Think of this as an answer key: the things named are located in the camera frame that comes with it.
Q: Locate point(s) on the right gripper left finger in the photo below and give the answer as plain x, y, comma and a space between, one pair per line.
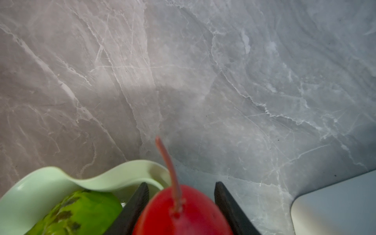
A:
127, 219

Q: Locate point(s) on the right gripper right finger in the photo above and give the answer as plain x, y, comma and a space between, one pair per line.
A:
235, 216

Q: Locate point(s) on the red pear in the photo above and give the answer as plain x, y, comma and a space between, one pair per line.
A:
180, 209

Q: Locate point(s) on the green bumpy fruit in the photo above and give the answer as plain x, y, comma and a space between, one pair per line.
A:
83, 212

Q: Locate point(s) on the light green fruit plate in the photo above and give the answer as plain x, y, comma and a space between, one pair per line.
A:
30, 199

